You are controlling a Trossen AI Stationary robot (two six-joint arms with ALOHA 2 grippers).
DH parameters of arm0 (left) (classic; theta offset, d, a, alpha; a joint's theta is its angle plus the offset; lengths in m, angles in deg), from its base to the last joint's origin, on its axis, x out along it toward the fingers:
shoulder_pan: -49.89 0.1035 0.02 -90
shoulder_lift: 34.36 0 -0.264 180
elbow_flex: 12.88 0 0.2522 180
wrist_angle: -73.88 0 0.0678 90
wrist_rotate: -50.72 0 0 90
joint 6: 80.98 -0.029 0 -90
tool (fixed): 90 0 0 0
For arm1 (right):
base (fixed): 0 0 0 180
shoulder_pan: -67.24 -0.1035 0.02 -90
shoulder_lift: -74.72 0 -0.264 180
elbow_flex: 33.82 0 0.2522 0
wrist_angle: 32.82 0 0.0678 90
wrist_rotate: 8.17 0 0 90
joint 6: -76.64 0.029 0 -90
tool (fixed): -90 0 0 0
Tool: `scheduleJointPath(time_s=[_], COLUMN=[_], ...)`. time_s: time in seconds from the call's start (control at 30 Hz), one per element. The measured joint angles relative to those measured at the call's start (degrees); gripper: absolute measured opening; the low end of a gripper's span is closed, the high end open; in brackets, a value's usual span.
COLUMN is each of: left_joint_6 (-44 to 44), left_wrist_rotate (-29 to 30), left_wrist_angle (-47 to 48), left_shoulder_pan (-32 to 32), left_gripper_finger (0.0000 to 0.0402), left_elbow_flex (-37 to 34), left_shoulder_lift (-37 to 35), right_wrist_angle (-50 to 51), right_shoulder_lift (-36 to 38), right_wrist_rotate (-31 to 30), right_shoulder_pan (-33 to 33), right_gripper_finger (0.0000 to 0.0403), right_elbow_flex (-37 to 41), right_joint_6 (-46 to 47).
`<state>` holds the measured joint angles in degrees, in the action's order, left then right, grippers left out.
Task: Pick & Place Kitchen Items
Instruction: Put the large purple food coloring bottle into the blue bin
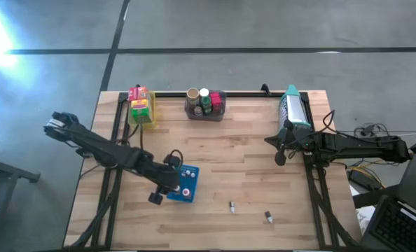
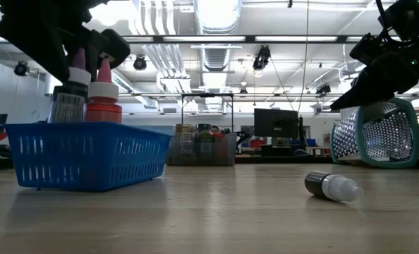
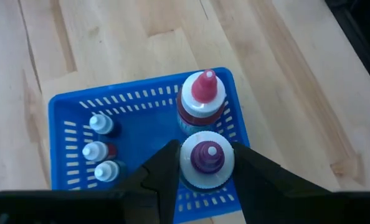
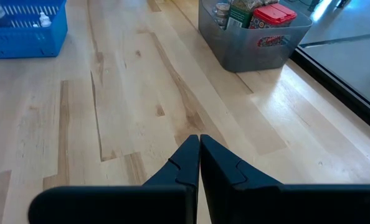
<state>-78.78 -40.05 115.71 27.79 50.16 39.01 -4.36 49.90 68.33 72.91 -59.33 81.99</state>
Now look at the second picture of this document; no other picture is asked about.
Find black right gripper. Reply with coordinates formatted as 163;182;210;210
331;33;419;111

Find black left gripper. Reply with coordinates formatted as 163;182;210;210
0;0;131;84

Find dark bottle pink tip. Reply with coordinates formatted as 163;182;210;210
48;47;92;123

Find red squeeze bottle white cap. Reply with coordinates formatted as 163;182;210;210
85;58;123;124

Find blue plastic basket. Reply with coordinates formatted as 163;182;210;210
4;121;172;193

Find dark small dropper bottle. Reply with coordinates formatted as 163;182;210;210
303;170;365;202

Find black ceiling spotlight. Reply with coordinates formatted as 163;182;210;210
315;83;332;96
13;60;30;77
133;54;147;71

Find teal steel box grater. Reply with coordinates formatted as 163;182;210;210
331;97;419;169

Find dark background monitor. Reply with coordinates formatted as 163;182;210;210
254;108;300;139

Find translucent grey plastic bin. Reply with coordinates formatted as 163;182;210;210
166;132;238;167

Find thin hanging cable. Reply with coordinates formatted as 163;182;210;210
296;0;310;114

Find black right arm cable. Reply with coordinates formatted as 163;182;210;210
374;0;390;35

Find black overhead camera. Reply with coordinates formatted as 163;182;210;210
253;44;272;71

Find round ventilation duct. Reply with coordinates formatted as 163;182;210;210
193;0;244;71

